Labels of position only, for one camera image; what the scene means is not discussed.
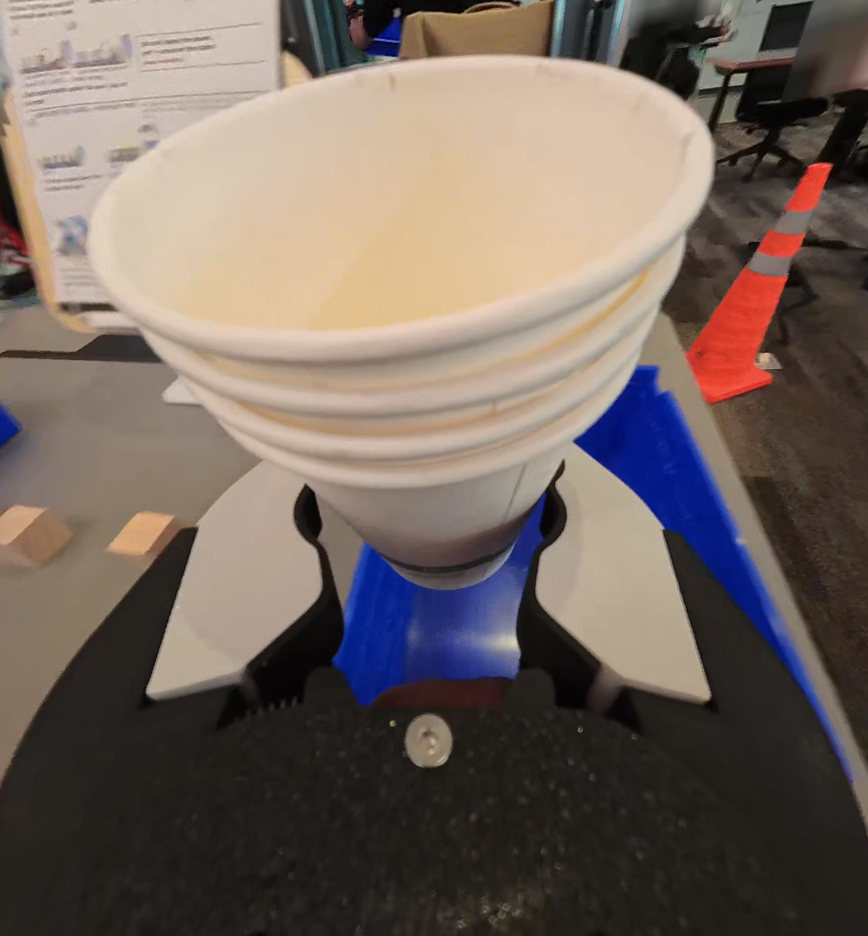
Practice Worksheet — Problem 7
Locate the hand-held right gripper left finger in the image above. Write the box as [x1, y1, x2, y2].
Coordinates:
[145, 461, 346, 709]

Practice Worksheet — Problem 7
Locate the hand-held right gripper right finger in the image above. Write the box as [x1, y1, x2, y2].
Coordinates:
[516, 445, 714, 709]

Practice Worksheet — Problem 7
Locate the white paper cup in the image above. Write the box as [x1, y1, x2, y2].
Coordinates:
[218, 351, 643, 590]
[86, 55, 716, 367]
[137, 237, 689, 419]
[178, 307, 663, 462]

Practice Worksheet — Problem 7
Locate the wooden top table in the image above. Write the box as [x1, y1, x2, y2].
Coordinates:
[708, 53, 800, 129]

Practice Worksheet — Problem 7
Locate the white poster board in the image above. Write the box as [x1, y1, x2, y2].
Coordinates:
[0, 0, 283, 332]

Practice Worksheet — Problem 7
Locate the brown paper bag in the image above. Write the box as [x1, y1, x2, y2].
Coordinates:
[399, 0, 556, 61]

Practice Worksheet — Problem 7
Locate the wooden cube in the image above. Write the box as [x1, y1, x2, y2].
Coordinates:
[106, 512, 180, 558]
[0, 505, 75, 570]

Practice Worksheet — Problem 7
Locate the black office chair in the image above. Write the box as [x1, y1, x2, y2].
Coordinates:
[719, 95, 833, 182]

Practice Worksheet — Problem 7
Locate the orange traffic cone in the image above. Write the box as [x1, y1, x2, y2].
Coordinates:
[686, 162, 833, 405]

